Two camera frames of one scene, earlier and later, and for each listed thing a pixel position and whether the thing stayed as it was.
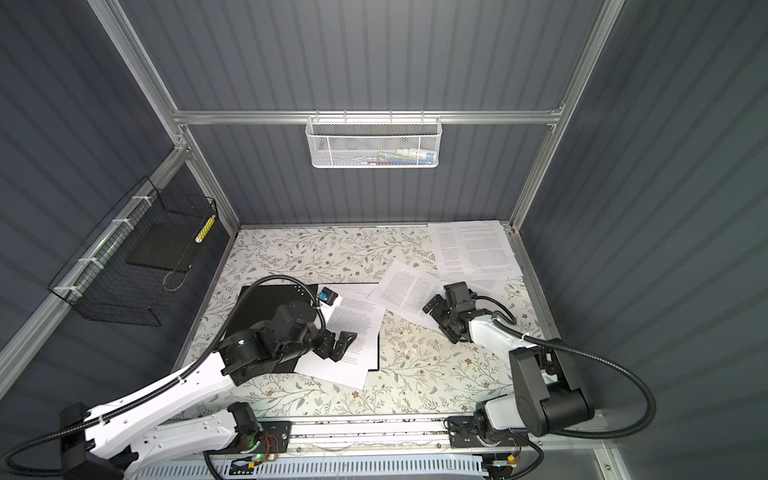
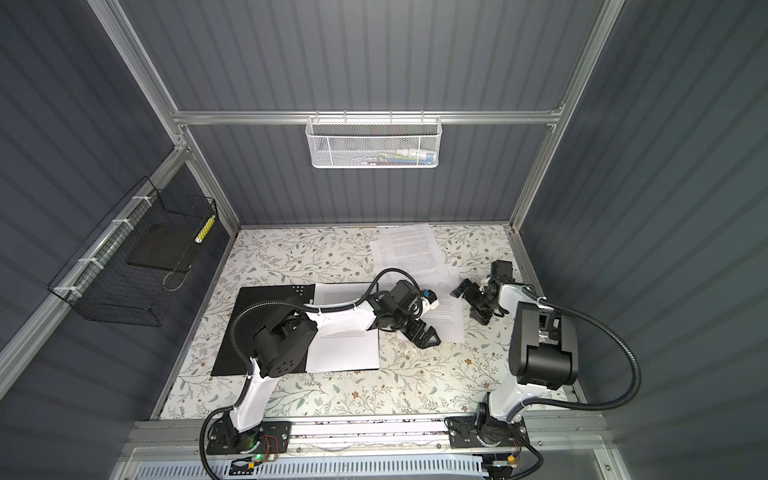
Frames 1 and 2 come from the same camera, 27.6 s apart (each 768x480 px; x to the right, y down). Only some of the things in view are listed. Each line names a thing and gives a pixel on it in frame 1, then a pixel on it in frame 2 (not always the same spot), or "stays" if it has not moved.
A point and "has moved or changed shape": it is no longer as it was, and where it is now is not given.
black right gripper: x=437 y=313 → x=485 y=316
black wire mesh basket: x=130 y=270 stays
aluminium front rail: x=322 y=438 stays
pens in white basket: x=401 y=157 stays
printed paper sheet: x=403 y=291 has moved or changed shape
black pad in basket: x=166 y=246 stays
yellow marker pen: x=205 y=229 stays
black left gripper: x=342 y=344 → x=423 y=342
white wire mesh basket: x=373 y=142 stays
